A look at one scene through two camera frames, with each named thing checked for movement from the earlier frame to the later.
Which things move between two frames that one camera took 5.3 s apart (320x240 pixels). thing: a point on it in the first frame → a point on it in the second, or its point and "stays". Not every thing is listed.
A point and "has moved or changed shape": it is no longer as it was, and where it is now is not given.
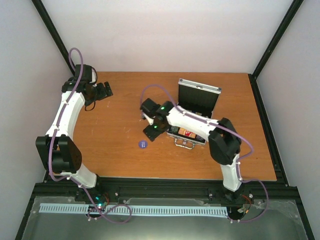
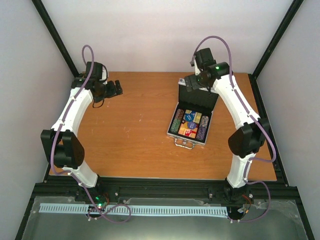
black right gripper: (152, 134) → (195, 85)
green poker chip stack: (173, 129) stays
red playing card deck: (187, 132) stays
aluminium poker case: (194, 97) stays
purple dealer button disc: (143, 144) has moved or changed shape
